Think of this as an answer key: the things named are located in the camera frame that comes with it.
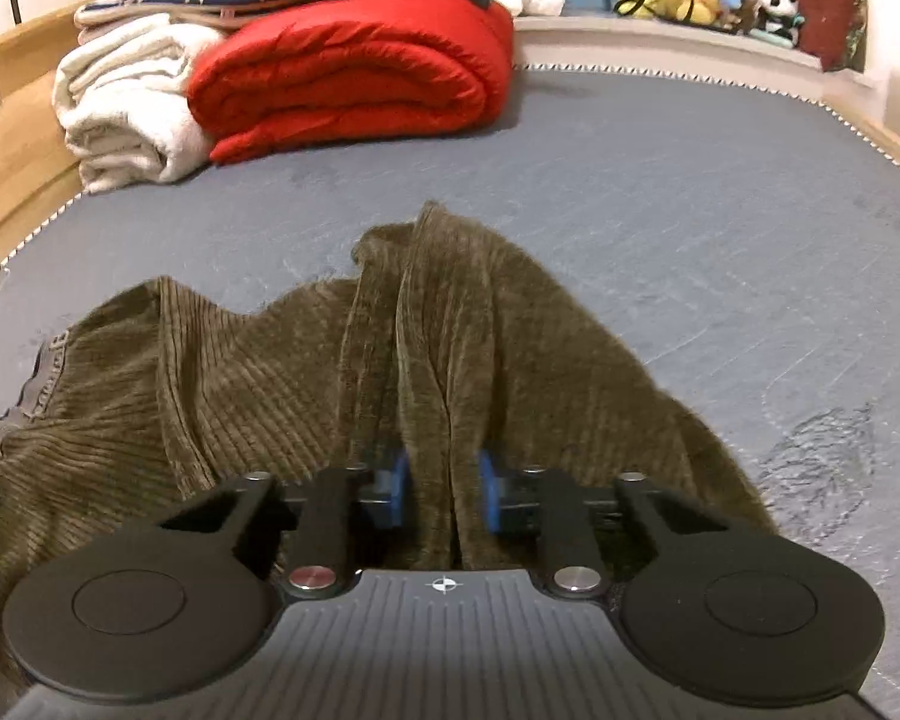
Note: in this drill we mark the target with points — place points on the panda plush toy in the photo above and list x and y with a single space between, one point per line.
778 4

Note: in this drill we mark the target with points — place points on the white headboard ledge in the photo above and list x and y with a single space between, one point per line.
667 41

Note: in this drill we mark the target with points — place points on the dark red cushion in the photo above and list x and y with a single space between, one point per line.
829 7

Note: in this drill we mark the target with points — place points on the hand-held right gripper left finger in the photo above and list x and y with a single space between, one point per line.
391 491

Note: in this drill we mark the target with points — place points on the grey quilted mattress cover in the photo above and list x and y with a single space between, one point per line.
645 202

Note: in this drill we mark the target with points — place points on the red quilted blanket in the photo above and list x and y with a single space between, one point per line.
352 79

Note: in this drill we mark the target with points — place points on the white fleece blanket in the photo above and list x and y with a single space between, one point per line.
124 101

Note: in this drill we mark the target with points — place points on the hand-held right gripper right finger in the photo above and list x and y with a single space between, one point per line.
489 491

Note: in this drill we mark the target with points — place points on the wooden bed frame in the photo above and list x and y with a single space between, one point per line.
11 142

